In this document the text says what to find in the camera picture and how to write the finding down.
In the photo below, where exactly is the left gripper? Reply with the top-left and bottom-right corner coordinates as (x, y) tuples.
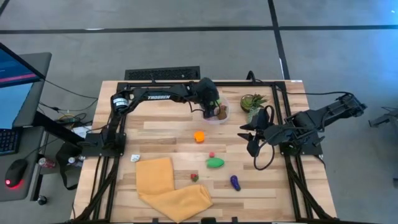
(194, 77), (221, 119)

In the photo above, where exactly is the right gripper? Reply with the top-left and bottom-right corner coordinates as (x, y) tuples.
(238, 107), (295, 158)

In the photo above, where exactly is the dark green toy vegetable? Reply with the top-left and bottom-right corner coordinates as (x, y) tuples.
(205, 157), (225, 169)

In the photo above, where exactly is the purple toy eggplant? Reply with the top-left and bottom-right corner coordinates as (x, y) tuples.
(229, 175), (242, 192)

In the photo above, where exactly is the clear plastic tupperware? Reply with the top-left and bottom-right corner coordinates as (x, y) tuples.
(201, 95), (231, 125)

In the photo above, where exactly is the potted green succulent plant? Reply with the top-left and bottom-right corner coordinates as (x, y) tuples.
(239, 93), (269, 124)

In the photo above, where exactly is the yellow waffle cloth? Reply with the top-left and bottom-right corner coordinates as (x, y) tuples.
(135, 156), (214, 224)

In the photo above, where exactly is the white paper sheet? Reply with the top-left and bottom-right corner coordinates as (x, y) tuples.
(71, 124), (94, 139)

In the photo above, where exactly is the black floor stand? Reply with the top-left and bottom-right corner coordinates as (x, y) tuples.
(368, 107), (398, 128)

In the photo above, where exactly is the red soda can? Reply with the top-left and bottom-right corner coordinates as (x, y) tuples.
(37, 157), (57, 169)

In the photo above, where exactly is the grey desk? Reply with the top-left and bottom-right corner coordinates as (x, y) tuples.
(0, 52), (53, 202)

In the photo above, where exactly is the computer monitor with lit screen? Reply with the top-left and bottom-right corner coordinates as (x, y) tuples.
(0, 42), (47, 130)

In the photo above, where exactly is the black backlit keyboard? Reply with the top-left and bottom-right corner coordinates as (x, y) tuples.
(0, 128), (22, 156)

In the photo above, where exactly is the black computer mouse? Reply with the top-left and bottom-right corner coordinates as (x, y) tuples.
(4, 158), (28, 190)

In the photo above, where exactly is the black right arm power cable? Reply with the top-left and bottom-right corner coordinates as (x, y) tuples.
(275, 88), (354, 97)

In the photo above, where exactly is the black monitor cable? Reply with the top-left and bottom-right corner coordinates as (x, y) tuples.
(40, 77), (99, 100)

